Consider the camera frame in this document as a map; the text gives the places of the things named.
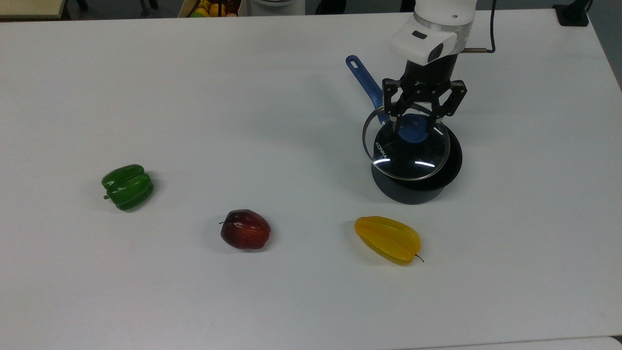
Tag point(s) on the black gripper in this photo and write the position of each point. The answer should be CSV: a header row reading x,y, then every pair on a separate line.
x,y
430,75

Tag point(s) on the glass lid with blue knob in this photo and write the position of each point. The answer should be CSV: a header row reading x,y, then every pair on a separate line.
x,y
408,155

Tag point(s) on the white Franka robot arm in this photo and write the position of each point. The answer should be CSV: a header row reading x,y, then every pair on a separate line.
x,y
432,29

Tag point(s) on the yellow plastic starfruit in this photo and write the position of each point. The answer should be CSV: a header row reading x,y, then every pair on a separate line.
x,y
388,239

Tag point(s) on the white round base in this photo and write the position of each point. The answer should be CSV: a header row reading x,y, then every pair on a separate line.
x,y
277,6

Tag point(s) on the red plastic apple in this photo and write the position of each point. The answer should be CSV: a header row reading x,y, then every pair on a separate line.
x,y
245,230

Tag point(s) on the cardboard box of toy fruit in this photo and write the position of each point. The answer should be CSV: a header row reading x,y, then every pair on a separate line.
x,y
209,8

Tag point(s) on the green plastic bell pepper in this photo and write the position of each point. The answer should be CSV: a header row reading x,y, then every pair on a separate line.
x,y
129,187

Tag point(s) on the wooden table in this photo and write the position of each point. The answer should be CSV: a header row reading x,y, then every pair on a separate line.
x,y
29,7

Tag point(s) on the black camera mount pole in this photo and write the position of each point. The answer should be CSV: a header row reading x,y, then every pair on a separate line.
x,y
573,12

